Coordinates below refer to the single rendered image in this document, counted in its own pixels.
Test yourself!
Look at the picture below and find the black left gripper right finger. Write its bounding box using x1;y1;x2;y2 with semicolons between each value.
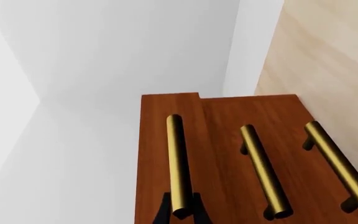
192;192;213;224

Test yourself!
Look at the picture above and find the red-brown wooden cabinet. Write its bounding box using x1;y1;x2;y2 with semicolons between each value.
133;92;358;224

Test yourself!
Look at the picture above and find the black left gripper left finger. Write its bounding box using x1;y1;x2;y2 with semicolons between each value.
152;192;172;224

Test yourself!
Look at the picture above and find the red-brown wooden drawer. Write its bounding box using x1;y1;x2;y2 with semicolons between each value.
247;93;358;224
200;95;319;224
133;92;226;224

